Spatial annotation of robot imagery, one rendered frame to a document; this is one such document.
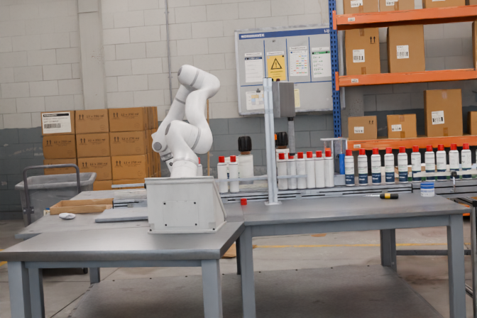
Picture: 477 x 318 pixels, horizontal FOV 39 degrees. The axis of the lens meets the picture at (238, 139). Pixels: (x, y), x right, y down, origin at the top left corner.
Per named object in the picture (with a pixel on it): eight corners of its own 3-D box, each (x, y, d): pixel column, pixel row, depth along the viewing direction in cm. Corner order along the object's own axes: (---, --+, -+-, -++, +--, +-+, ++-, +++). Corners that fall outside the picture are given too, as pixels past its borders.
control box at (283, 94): (295, 116, 364) (294, 81, 363) (280, 117, 349) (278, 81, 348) (280, 116, 369) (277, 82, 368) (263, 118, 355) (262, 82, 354)
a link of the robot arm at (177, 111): (184, 105, 350) (161, 156, 356) (192, 103, 366) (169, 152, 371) (170, 98, 351) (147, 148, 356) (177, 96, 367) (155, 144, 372)
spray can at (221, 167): (228, 192, 372) (226, 155, 371) (228, 193, 367) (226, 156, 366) (218, 192, 372) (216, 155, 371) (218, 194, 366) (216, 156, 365)
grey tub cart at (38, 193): (34, 260, 623) (27, 159, 618) (102, 255, 633) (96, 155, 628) (18, 285, 536) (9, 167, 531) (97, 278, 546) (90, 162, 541)
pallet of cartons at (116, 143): (169, 225, 776) (162, 106, 769) (155, 239, 694) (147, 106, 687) (68, 228, 785) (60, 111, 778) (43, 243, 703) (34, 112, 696)
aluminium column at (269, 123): (277, 202, 358) (270, 77, 354) (277, 203, 353) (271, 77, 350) (268, 202, 358) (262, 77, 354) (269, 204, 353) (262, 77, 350)
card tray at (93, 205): (114, 204, 381) (113, 197, 380) (106, 211, 355) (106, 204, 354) (61, 207, 380) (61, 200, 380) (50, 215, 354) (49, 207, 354)
